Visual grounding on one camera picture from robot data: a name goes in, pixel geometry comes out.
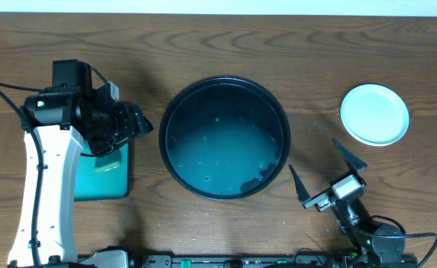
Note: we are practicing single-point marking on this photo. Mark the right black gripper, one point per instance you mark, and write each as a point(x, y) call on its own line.
point(327, 196)

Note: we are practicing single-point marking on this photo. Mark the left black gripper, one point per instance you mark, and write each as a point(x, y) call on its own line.
point(137, 121)

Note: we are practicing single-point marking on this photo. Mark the green yellow sponge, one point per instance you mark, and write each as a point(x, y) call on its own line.
point(108, 162)

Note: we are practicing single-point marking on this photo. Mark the mint green plate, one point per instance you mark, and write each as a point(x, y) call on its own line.
point(374, 115)

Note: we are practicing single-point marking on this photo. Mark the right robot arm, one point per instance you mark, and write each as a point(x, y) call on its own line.
point(377, 241)

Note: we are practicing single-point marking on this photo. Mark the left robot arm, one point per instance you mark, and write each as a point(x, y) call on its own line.
point(77, 146)

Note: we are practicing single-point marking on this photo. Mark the black rectangular water tray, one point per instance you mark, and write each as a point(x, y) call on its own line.
point(108, 185)

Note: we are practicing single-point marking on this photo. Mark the black round tray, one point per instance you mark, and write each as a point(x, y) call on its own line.
point(224, 138)

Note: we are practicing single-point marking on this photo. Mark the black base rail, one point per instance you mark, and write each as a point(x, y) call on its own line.
point(115, 256)

